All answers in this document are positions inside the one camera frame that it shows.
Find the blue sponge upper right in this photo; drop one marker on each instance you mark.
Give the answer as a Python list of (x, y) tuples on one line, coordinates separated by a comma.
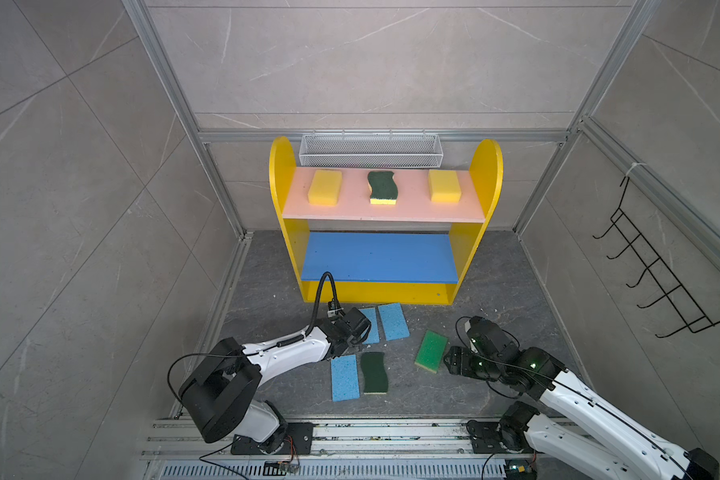
[(393, 322)]

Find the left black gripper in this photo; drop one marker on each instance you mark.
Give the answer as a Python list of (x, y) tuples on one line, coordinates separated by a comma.
[(357, 341)]

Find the dark green sponge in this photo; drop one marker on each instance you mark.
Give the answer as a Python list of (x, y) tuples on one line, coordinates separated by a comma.
[(383, 189), (375, 378)]

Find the light green sponge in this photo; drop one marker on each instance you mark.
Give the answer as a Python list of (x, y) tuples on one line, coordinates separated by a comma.
[(431, 351)]

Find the black wire hook rack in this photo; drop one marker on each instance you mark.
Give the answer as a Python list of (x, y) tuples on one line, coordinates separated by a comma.
[(691, 315)]

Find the blue sponge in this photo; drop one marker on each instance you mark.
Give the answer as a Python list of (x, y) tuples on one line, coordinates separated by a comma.
[(393, 322), (344, 378), (373, 335)]

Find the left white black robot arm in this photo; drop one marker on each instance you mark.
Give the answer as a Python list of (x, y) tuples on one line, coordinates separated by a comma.
[(219, 395)]

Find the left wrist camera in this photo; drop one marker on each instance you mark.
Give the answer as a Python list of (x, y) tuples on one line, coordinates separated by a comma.
[(334, 309)]

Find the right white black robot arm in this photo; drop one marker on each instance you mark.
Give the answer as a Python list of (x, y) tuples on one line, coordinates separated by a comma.
[(555, 413)]

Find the blue sponge upper left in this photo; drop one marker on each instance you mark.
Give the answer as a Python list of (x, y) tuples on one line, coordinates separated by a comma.
[(373, 335)]

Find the yellow pink blue shelf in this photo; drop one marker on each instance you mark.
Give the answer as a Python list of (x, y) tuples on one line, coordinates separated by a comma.
[(383, 235)]

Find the white wire mesh basket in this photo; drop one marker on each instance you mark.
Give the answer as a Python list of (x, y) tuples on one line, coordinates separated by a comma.
[(371, 151)]

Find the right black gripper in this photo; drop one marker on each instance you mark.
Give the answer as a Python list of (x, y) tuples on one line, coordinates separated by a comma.
[(459, 356)]

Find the yellow sponge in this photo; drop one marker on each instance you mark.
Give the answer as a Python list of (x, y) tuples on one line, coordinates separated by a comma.
[(325, 188), (444, 186)]

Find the blue sponge lower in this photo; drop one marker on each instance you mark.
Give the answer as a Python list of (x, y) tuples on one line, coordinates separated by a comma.
[(344, 378)]

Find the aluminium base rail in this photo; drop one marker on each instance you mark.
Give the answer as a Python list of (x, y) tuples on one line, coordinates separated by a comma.
[(392, 448)]

